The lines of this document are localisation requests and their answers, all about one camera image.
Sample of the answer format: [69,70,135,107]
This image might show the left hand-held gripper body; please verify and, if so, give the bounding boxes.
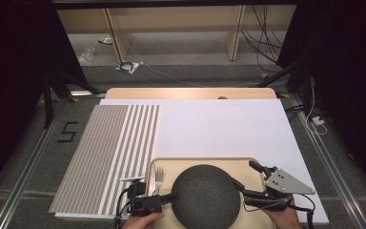
[119,176,164,216]

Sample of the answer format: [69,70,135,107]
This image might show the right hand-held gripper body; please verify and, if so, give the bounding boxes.
[243,165,316,212]

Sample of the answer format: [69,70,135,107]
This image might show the silver fork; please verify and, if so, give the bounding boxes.
[153,166,165,196]

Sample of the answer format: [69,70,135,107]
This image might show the beige plastic tray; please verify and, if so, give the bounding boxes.
[146,156,277,229]

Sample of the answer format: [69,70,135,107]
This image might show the black round plate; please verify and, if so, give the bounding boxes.
[170,164,242,229]

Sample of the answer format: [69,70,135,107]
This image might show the person's left hand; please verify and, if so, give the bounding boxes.
[121,211,166,229]

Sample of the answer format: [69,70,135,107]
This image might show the person's right hand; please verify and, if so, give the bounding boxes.
[263,198,303,229]

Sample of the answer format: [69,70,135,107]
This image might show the grey striped placemat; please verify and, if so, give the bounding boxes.
[48,104,160,218]

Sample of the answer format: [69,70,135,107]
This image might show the black metal stand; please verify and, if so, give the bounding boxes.
[256,56,313,115]
[42,68,108,128]

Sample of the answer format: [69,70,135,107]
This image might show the black curtain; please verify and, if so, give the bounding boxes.
[275,0,366,198]
[0,0,89,201]

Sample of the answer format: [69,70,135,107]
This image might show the clear plastic bag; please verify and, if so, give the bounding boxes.
[77,45,97,66]

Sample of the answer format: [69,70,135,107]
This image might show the light wooden desk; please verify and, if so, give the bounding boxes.
[56,4,296,63]

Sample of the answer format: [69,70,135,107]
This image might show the left hand-held gripper cable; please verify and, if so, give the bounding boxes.
[113,187,141,229]

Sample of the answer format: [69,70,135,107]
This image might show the hand-held gripper cable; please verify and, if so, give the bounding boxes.
[113,187,141,229]
[290,194,316,229]

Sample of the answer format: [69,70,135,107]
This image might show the right hand-held gripper cable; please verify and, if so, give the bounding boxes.
[290,194,316,229]

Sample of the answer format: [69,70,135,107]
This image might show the aluminium floor rail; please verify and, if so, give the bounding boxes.
[0,94,70,229]
[290,94,366,229]

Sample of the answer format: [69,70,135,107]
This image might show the black floor cables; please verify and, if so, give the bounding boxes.
[285,104,304,122]

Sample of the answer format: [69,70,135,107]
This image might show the white adapter cable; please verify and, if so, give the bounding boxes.
[304,84,328,136]

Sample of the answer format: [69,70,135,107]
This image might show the bundle of black cables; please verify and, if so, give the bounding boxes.
[241,4,284,73]

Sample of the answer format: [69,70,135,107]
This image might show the white floor cable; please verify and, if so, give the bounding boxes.
[120,34,261,89]

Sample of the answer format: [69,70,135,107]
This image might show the white packet with black cable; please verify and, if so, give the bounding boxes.
[114,60,140,75]

